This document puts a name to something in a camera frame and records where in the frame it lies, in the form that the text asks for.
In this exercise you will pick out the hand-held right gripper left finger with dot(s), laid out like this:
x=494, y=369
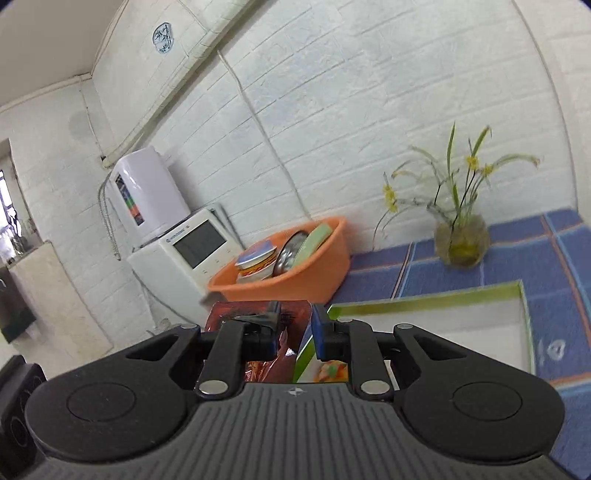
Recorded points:
x=273, y=323

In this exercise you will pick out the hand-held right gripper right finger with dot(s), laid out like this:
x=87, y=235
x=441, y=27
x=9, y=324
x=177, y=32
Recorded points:
x=319, y=332

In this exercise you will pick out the dark red snack packet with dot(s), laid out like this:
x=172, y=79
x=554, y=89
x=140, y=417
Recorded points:
x=254, y=314

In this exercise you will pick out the yellow orange snack packet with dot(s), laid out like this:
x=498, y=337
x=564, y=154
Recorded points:
x=331, y=370

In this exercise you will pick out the green cardboard box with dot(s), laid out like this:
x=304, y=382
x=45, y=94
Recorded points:
x=443, y=300

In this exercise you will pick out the orange plastic basin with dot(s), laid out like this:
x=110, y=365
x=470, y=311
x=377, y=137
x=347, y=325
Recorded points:
x=304, y=281

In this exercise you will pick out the lidded bowl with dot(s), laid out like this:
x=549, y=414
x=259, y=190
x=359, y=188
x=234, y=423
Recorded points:
x=256, y=258

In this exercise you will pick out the green plate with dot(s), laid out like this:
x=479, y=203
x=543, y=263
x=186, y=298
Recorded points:
x=314, y=244

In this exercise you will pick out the white appliance with screen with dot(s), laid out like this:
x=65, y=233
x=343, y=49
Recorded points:
x=166, y=272

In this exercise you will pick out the glass vase with plant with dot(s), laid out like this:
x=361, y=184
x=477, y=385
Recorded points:
x=461, y=240

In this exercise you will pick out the white water purifier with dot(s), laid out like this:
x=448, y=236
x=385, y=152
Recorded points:
x=147, y=194

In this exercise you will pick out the beige stone counter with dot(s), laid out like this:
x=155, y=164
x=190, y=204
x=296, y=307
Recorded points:
x=60, y=295

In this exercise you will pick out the blue checked tablecloth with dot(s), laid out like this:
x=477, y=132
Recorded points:
x=558, y=277

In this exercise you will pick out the round wall sticker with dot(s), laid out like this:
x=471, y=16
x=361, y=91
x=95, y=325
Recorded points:
x=163, y=38

